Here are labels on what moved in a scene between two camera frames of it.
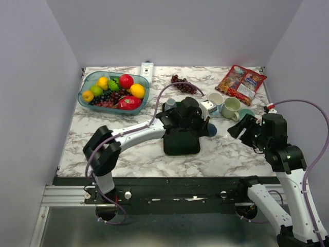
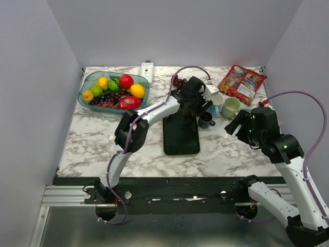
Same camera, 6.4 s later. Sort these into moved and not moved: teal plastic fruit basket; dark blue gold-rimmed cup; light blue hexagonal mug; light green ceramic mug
Moved: dark blue gold-rimmed cup
Not moved: teal plastic fruit basket; light blue hexagonal mug; light green ceramic mug
